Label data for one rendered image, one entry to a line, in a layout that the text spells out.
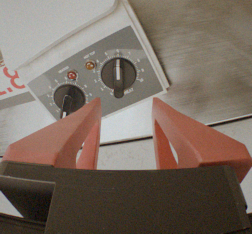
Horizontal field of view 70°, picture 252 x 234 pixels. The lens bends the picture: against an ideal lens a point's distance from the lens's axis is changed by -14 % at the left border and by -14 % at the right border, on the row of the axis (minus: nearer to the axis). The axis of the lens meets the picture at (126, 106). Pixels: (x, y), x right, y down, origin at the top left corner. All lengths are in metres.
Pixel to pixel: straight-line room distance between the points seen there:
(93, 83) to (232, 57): 0.15
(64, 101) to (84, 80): 0.03
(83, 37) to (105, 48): 0.02
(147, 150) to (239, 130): 0.11
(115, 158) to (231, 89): 0.16
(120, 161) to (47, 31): 0.17
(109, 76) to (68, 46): 0.05
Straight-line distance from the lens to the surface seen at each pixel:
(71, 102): 0.19
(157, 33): 0.24
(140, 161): 0.26
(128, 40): 0.18
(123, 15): 0.18
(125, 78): 0.19
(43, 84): 0.21
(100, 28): 0.18
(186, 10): 0.25
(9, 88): 0.31
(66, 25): 0.17
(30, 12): 0.20
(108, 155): 0.26
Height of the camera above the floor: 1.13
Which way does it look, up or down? 75 degrees down
